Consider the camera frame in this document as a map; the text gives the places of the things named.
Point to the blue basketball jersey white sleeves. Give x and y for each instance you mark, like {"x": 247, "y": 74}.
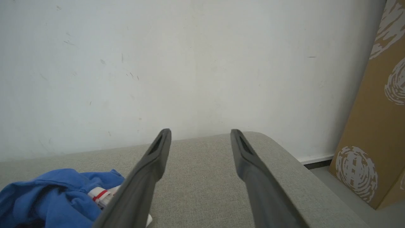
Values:
{"x": 57, "y": 202}

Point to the grey fabric sofa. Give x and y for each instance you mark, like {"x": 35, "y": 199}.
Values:
{"x": 202, "y": 190}

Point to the brown cardboard box white print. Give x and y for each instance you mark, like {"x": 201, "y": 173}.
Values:
{"x": 376, "y": 126}

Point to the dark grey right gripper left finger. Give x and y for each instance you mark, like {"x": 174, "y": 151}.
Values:
{"x": 139, "y": 186}

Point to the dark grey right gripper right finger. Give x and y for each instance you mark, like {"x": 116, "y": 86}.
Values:
{"x": 265, "y": 196}

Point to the white baseboard strip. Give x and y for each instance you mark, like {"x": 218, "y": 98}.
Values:
{"x": 316, "y": 159}

